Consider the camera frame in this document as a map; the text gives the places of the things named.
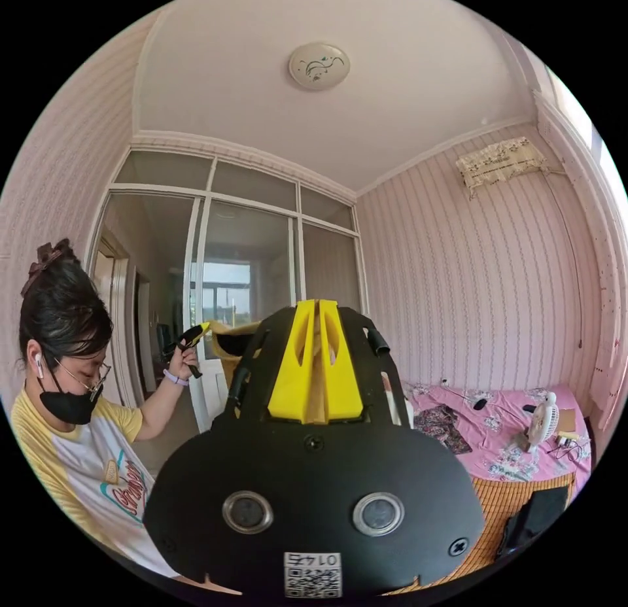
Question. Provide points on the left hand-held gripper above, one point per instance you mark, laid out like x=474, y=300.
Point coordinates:
x=171, y=347

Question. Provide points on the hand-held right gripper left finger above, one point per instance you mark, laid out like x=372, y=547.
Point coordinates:
x=289, y=381

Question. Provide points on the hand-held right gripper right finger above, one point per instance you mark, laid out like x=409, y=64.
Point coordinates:
x=343, y=391

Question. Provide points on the person's left forearm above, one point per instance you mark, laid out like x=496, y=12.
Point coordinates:
x=157, y=411

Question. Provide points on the person's left hand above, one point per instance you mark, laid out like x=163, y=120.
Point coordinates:
x=185, y=364

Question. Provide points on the glass partition window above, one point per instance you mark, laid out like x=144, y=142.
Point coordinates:
x=245, y=254

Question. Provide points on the dark floral garment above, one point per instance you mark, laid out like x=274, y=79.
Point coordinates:
x=441, y=428

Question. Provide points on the bed with pink sheet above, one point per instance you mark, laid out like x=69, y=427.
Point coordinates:
x=495, y=420

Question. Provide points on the person's body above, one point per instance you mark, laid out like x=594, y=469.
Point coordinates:
x=68, y=420

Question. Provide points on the small white fan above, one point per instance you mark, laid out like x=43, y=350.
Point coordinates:
x=539, y=423

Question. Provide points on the brown carton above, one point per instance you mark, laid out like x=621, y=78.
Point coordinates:
x=566, y=418

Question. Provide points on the black garment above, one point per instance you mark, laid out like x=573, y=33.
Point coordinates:
x=535, y=518

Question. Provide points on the cloth-covered air conditioner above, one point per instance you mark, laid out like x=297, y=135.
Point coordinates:
x=500, y=163

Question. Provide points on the round ceiling lamp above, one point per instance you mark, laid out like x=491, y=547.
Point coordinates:
x=319, y=66

